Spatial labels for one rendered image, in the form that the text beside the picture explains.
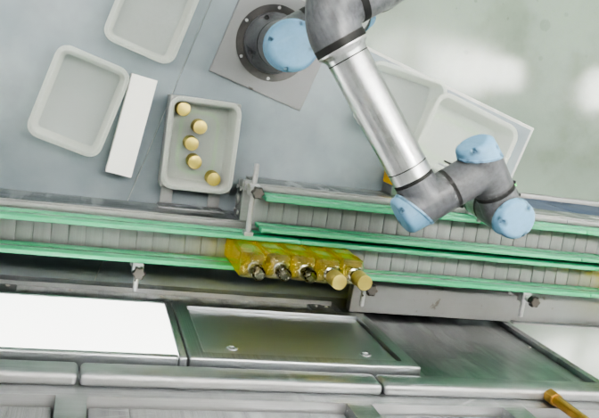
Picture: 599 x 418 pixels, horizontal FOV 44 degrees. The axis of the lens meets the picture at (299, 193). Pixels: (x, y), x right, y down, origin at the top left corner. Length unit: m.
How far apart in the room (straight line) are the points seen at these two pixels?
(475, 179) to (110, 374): 0.72
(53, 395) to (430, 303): 1.08
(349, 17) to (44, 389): 0.79
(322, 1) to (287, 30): 0.40
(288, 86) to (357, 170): 0.30
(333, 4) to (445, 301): 1.02
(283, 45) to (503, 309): 0.96
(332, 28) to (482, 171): 0.36
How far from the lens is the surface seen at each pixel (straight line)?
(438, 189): 1.34
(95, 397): 1.31
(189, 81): 1.89
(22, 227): 1.79
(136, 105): 1.82
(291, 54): 1.69
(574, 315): 2.27
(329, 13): 1.29
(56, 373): 1.34
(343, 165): 2.00
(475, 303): 2.09
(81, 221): 1.70
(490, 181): 1.37
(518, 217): 1.40
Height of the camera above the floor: 2.63
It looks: 72 degrees down
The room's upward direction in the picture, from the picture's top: 123 degrees clockwise
